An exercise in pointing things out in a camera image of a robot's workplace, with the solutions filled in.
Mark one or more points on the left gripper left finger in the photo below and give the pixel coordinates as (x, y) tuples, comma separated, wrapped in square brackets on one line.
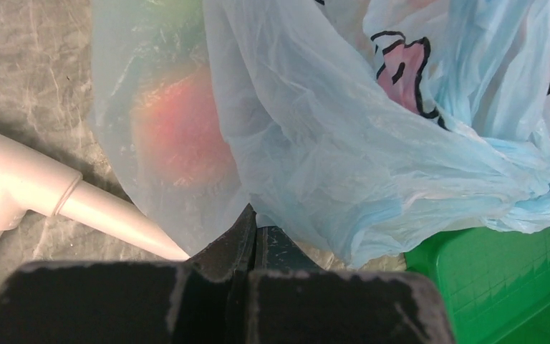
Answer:
[(230, 251)]

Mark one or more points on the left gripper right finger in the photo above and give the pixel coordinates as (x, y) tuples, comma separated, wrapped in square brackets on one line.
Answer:
[(274, 250)]

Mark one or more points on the light blue plastic bag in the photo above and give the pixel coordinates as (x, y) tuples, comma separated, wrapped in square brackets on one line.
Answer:
[(358, 127)]

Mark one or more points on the red fake peach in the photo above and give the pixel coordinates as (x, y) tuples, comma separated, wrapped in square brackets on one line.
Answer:
[(178, 132)]

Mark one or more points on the green plastic tray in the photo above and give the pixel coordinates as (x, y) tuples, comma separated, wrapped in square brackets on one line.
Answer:
[(495, 285)]

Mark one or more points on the white PVC pipe stand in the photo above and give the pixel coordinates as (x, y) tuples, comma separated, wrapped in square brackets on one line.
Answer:
[(32, 181)]

